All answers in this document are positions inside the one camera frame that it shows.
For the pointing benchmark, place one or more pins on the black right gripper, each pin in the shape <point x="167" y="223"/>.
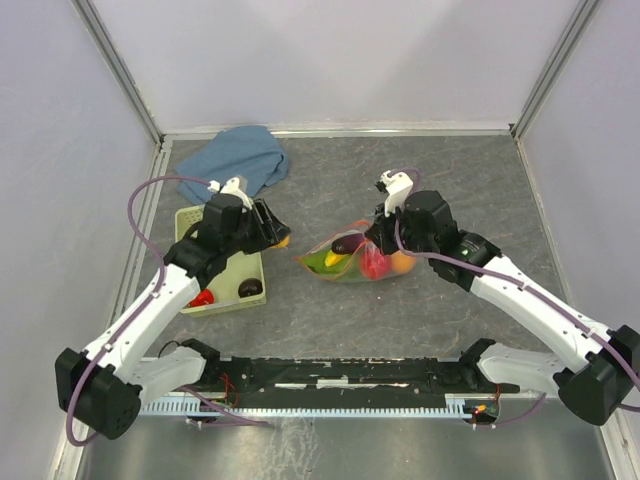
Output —
<point x="378" y="230"/>

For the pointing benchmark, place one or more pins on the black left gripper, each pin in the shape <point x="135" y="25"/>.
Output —
<point x="269" y="232"/>

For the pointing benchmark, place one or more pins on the small orange fruit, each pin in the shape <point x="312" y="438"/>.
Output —
<point x="283" y="244"/>

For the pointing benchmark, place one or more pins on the orange peach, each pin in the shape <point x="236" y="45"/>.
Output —
<point x="402" y="263"/>

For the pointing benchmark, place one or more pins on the green lettuce leaves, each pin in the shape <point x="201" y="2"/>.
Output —
<point x="314" y="263"/>

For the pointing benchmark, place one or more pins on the dark purple fruit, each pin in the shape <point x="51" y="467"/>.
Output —
<point x="250" y="287"/>

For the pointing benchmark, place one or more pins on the red apple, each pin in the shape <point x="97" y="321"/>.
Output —
<point x="373" y="264"/>

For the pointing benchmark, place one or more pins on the yellow banana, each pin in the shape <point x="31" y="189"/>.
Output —
<point x="332" y="259"/>

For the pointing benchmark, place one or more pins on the purple eggplant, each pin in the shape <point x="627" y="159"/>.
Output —
<point x="347" y="244"/>

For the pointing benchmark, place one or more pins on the clear zip top bag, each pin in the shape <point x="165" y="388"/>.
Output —
<point x="354" y="275"/>

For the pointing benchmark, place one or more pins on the red pepper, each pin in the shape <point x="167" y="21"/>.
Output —
<point x="204" y="298"/>

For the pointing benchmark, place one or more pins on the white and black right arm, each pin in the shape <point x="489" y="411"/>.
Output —
<point x="590" y="366"/>

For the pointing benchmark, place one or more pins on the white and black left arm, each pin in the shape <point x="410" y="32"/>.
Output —
<point x="105" y="385"/>

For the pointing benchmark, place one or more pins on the pale green perforated basket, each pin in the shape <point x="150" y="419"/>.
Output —
<point x="225" y="280"/>

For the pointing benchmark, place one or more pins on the blue cloth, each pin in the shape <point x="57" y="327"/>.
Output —
<point x="248" y="151"/>

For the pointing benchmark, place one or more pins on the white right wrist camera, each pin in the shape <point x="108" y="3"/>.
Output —
<point x="397" y="185"/>

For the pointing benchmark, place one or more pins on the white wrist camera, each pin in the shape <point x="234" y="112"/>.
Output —
<point x="397" y="185"/>
<point x="235" y="186"/>

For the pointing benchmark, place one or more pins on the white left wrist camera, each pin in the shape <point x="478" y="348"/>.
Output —
<point x="235" y="186"/>

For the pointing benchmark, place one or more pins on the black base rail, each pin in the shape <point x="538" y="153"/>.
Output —
<point x="324" y="384"/>

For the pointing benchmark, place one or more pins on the light blue cable duct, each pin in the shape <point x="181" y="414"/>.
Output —
<point x="189" y="406"/>

